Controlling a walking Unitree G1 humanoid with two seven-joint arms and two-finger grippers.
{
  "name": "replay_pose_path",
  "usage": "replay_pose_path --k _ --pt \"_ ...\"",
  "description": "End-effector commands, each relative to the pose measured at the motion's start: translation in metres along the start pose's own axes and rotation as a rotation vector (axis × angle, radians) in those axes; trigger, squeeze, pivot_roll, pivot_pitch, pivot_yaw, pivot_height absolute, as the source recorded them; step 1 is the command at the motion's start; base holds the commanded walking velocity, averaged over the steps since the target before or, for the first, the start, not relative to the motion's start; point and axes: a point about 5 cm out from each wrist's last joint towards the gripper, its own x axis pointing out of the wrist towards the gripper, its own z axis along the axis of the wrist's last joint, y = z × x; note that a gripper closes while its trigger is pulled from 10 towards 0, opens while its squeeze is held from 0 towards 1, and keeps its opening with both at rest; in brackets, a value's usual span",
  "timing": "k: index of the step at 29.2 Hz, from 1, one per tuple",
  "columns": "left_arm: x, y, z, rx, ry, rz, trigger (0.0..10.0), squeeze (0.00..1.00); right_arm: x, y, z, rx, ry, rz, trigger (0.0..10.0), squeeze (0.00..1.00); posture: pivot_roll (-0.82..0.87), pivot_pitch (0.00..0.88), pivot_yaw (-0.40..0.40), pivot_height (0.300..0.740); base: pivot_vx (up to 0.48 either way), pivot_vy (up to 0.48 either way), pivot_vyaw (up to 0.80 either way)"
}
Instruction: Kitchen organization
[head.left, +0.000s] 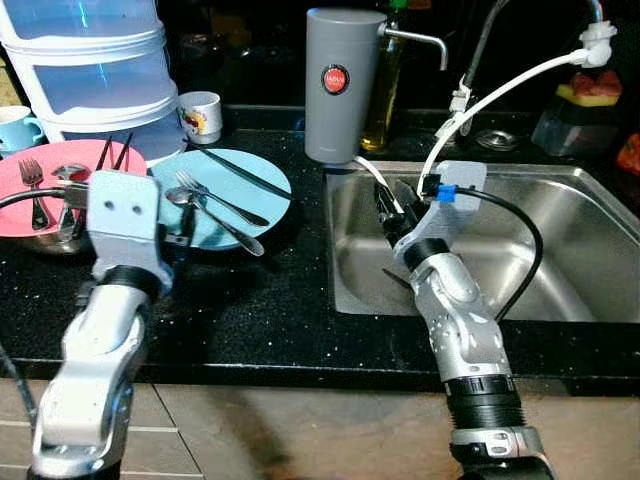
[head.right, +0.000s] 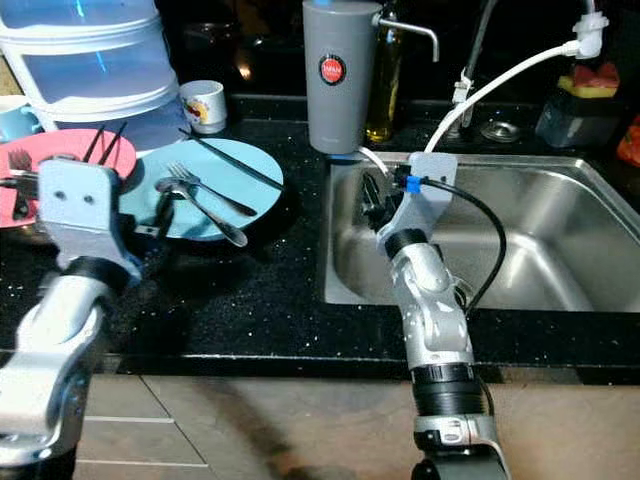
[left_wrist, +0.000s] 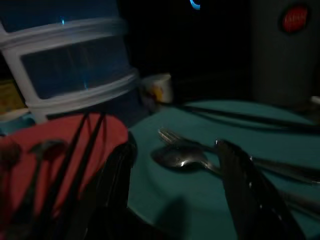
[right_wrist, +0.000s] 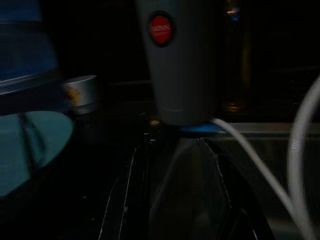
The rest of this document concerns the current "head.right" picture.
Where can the metal fork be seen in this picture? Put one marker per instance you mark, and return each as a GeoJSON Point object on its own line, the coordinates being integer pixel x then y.
{"type": "Point", "coordinates": [20, 185]}
{"type": "Point", "coordinates": [215, 193]}

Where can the blue plate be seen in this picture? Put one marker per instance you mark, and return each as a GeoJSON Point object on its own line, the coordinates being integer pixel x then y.
{"type": "Point", "coordinates": [220, 175]}

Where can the black chopstick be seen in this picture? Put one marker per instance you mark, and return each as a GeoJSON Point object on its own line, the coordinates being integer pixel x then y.
{"type": "Point", "coordinates": [112, 143]}
{"type": "Point", "coordinates": [230, 157]}
{"type": "Point", "coordinates": [95, 145]}
{"type": "Point", "coordinates": [240, 167]}

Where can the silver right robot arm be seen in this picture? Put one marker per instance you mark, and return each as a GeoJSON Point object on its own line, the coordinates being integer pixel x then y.
{"type": "Point", "coordinates": [435, 310]}

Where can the blue tape band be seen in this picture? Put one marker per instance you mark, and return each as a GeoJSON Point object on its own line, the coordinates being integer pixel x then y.
{"type": "Point", "coordinates": [413, 184]}

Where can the yellow oil bottle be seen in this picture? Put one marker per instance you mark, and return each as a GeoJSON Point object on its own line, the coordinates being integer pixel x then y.
{"type": "Point", "coordinates": [385, 95]}

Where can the grey water filter canister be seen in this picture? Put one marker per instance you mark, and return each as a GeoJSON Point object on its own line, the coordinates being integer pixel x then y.
{"type": "Point", "coordinates": [335, 110]}

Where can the round metal sink hole cap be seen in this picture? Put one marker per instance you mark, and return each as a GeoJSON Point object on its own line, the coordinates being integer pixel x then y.
{"type": "Point", "coordinates": [501, 131]}

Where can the white printed mug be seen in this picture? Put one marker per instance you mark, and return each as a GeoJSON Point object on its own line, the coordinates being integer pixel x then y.
{"type": "Point", "coordinates": [203, 107]}

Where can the pink plate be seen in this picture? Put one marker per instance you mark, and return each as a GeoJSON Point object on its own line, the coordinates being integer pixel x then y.
{"type": "Point", "coordinates": [60, 145]}

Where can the translucent stacked food container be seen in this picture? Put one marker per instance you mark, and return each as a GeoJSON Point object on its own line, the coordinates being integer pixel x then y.
{"type": "Point", "coordinates": [80, 70]}

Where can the chrome gooseneck faucet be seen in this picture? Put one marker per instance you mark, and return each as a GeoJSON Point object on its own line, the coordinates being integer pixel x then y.
{"type": "Point", "coordinates": [478, 40]}

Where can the light blue cup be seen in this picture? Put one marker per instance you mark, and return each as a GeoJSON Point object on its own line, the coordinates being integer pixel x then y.
{"type": "Point", "coordinates": [15, 118]}

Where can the stainless steel sink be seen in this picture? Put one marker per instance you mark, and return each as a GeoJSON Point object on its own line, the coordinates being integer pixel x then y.
{"type": "Point", "coordinates": [570, 240]}

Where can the black sponge holder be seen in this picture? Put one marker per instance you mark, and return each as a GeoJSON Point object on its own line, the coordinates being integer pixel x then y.
{"type": "Point", "coordinates": [575, 122]}

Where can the red and yellow sponge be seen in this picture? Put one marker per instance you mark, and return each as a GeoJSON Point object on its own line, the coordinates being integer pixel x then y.
{"type": "Point", "coordinates": [590, 80]}

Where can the white faucet diverter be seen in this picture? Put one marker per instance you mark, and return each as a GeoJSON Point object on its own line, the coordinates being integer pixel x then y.
{"type": "Point", "coordinates": [587, 35]}

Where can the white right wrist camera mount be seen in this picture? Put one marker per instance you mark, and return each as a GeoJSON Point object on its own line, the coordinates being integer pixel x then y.
{"type": "Point", "coordinates": [430, 205]}

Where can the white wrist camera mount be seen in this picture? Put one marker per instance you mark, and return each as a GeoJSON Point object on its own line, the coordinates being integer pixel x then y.
{"type": "Point", "coordinates": [430, 205]}
{"type": "Point", "coordinates": [85, 220]}

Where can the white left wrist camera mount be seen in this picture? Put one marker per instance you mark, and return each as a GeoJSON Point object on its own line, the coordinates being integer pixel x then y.
{"type": "Point", "coordinates": [85, 220]}

